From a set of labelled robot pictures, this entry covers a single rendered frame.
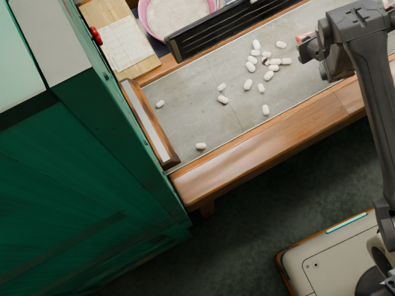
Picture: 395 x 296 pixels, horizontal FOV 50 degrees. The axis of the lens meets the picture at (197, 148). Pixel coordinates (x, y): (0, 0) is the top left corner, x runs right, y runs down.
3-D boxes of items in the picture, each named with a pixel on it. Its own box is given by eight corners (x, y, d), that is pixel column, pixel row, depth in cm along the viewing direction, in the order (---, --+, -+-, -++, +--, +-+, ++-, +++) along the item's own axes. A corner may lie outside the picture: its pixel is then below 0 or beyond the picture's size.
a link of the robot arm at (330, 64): (325, 41, 74) (389, 20, 72) (316, 12, 75) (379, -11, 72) (321, 87, 116) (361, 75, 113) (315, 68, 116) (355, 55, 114)
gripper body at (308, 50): (294, 44, 123) (309, 51, 117) (323, 28, 124) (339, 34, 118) (298, 63, 127) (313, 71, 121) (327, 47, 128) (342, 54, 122)
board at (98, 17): (161, 65, 137) (161, 64, 136) (121, 86, 136) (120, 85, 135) (118, -11, 145) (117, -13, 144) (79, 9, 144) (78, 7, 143)
